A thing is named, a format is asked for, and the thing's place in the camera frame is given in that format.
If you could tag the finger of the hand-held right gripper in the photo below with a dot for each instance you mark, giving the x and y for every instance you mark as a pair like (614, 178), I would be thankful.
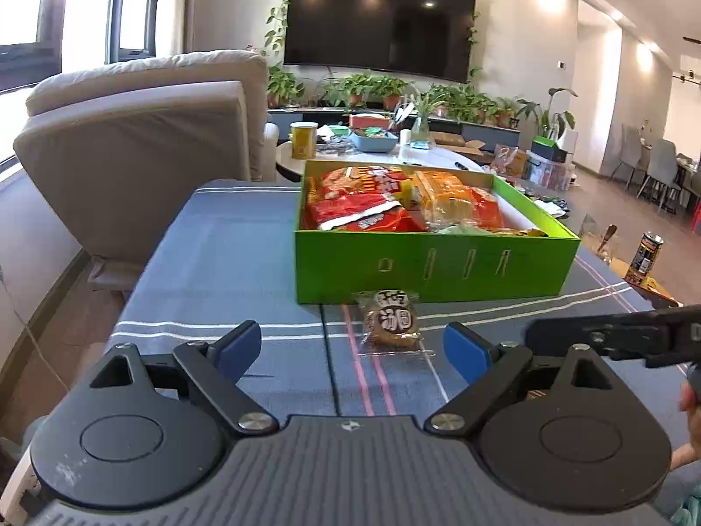
(569, 330)

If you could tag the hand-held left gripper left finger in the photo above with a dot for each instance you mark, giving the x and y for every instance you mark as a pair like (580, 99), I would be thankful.
(238, 346)

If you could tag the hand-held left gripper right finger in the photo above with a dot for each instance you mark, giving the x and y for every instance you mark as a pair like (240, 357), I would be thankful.
(464, 350)

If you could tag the round brown pastry packet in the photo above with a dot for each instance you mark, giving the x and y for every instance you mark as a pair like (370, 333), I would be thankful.
(390, 322)

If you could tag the green cardboard box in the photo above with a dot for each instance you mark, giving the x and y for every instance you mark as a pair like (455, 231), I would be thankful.
(438, 266)

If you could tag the green snack bag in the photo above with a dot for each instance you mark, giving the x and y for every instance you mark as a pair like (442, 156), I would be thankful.
(463, 229)

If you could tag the red orange snack packet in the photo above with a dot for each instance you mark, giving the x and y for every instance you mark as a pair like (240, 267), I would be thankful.
(486, 208)

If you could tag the large red snack bag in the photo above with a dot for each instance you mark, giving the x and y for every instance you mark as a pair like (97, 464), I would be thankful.
(361, 215)

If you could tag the person's right hand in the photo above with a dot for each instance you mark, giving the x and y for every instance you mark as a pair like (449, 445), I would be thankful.
(691, 394)

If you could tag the blue striped tablecloth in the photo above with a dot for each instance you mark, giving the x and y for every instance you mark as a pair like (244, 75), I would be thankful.
(230, 263)

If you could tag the black and yellow can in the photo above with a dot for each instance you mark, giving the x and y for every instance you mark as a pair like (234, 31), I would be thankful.
(644, 258)

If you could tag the clear storage box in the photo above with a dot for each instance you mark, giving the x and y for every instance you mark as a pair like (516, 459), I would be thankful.
(550, 172)

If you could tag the grey dining chair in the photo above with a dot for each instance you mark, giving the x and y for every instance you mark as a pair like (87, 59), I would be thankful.
(630, 150)
(661, 172)

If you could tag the yellow carton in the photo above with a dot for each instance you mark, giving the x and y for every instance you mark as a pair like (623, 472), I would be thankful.
(512, 161)

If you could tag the green and black box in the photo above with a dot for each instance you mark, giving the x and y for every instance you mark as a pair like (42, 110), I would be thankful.
(546, 148)

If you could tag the white round table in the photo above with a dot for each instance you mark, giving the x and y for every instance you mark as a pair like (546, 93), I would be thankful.
(285, 161)

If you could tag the open cardboard box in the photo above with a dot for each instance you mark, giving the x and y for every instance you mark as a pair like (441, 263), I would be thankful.
(465, 147)

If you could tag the beige sofa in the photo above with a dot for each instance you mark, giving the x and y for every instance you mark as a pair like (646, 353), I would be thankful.
(137, 164)

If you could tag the large leaf floor plant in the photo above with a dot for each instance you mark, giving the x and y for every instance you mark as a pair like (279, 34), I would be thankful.
(550, 118)

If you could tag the tv console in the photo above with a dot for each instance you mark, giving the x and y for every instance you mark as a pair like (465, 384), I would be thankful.
(484, 132)

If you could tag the yellow canister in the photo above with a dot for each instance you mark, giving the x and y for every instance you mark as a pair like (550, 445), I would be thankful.
(304, 141)

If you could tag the pile of dark wrappers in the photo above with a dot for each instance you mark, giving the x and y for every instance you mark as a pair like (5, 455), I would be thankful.
(333, 147)

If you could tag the white cup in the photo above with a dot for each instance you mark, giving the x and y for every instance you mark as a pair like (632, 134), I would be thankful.
(406, 137)

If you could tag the glass vase with plant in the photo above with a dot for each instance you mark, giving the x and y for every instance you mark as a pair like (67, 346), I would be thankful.
(420, 129)

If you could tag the blue plastic basin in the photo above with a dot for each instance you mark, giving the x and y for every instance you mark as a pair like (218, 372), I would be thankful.
(373, 142)

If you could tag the orange box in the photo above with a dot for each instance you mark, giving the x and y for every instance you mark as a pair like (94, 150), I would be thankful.
(369, 120)

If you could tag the row of potted green plants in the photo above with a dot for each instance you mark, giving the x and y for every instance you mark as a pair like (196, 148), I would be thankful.
(383, 90)

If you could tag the window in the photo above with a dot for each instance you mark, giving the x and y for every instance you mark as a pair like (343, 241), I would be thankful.
(131, 5)

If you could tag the wall television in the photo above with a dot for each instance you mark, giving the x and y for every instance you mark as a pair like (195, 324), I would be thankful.
(378, 19)

